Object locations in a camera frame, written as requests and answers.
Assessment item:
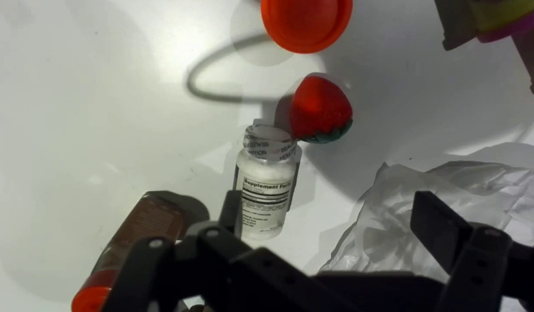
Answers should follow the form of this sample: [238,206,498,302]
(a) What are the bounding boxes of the red toy strawberry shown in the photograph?
[288,73,356,146]

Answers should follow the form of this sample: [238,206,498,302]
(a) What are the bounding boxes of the play-doh tub with orange lid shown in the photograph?
[259,0,356,56]

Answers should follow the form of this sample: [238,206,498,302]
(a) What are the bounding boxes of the white pill bottle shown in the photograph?
[231,118,304,239]

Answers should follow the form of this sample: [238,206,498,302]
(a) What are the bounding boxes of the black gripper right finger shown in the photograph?
[410,189,534,312]

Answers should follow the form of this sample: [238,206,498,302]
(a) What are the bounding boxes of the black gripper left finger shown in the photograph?
[101,189,344,312]

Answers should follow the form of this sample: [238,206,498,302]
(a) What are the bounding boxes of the white crumpled plastic bag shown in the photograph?
[318,142,534,279]

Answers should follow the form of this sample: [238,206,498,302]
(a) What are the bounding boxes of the spice jar with orange lid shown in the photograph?
[70,191,212,312]

